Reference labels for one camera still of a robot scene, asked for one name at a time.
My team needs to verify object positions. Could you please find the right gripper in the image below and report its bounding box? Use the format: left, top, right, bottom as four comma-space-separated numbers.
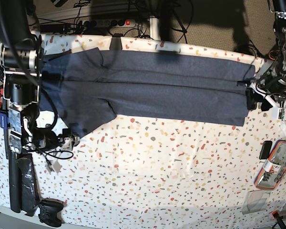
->
21, 128, 80, 154

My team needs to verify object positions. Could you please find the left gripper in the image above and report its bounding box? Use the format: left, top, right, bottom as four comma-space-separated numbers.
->
237, 75, 286, 111

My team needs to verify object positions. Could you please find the blue T-shirt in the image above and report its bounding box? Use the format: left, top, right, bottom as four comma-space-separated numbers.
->
42, 48, 255, 137

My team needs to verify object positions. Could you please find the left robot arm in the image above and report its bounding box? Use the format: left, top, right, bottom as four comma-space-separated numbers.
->
238, 0, 286, 111

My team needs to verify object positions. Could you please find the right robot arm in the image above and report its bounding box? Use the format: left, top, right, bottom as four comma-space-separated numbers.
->
0, 0, 79, 154

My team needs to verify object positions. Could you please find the small black box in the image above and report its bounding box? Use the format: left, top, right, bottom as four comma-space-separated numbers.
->
259, 141, 272, 160

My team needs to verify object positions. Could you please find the black game controller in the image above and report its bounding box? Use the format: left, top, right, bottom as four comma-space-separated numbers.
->
38, 200, 63, 228

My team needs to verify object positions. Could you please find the black garbage bag roll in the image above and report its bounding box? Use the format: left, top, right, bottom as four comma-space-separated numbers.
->
9, 152, 41, 217

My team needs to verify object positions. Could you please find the striped transparent pencil case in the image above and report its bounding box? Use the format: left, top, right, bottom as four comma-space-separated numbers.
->
254, 140, 286, 190

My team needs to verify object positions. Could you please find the blue black bar clamp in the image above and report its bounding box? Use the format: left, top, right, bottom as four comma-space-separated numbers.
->
0, 85, 10, 159

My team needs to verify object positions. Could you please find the clear plastic packaging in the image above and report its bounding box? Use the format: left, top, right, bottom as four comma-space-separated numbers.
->
242, 190, 272, 215

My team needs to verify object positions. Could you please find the white power strip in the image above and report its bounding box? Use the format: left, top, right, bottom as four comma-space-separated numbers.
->
81, 19, 136, 28

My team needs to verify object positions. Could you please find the red black clamp bottom right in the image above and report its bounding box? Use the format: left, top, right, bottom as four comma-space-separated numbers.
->
271, 211, 286, 229

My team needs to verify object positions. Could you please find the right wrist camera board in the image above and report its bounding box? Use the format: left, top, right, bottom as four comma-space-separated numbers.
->
46, 160, 62, 174

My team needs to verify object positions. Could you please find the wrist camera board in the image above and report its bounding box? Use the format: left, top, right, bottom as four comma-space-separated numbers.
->
272, 107, 286, 120
46, 160, 62, 174

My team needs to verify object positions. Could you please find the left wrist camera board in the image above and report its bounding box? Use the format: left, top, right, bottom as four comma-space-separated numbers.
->
272, 107, 286, 120

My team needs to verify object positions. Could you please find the black table clamp bracket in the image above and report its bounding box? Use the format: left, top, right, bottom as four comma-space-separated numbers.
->
109, 33, 123, 51

